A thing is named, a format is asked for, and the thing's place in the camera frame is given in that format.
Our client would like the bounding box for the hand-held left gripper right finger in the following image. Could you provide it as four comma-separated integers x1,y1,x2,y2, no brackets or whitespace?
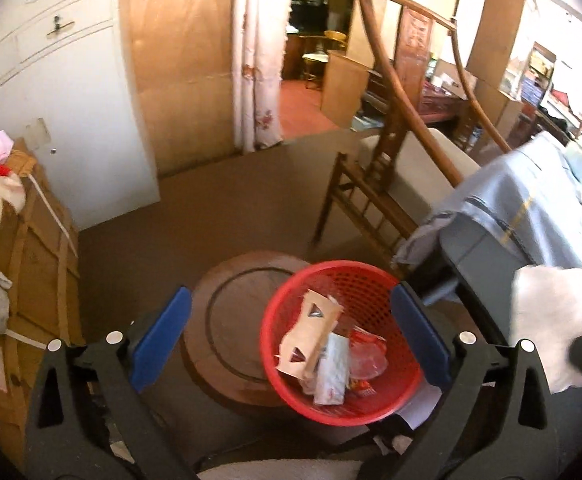
390,281,562,480

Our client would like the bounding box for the wooden armchair with curved rail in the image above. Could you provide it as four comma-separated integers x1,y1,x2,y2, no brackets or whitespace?
311,0,514,261

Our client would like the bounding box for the plywood partition panel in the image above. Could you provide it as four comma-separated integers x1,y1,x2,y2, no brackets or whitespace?
121,0,236,178

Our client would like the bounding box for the round wooden stool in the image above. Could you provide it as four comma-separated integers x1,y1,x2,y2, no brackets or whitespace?
180,252,322,413

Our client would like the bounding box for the white paper sheet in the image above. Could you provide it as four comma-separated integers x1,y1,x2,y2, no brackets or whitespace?
401,385,442,428

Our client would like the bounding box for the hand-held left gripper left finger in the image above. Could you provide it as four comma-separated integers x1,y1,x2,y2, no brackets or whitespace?
23,286,196,480

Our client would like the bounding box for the white tissue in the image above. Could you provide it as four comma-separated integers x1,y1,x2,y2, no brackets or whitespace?
511,264,582,395

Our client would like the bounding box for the white cabinet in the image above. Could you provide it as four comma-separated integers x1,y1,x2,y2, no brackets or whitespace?
0,0,162,231

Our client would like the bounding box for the floral curtain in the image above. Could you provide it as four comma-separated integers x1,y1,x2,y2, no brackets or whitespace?
233,0,289,153

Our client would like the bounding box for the torn paper carton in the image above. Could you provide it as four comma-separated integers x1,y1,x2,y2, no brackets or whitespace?
277,289,344,381

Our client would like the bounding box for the leaning plywood board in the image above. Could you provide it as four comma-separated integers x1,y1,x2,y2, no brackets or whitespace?
321,52,372,128

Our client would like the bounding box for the light wooden wardrobe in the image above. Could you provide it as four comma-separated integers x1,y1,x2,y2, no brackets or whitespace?
466,0,529,91

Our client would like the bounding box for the cream seat cushion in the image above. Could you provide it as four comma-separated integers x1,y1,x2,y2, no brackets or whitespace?
358,127,482,226

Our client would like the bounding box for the red plastic mesh basket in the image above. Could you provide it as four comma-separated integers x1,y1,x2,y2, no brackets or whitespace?
260,260,429,427

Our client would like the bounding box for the large strapped cardboard box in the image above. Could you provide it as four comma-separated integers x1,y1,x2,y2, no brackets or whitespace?
0,140,84,461

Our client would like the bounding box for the blue checked tablecloth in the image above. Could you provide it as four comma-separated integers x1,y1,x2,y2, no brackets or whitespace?
393,130,582,271

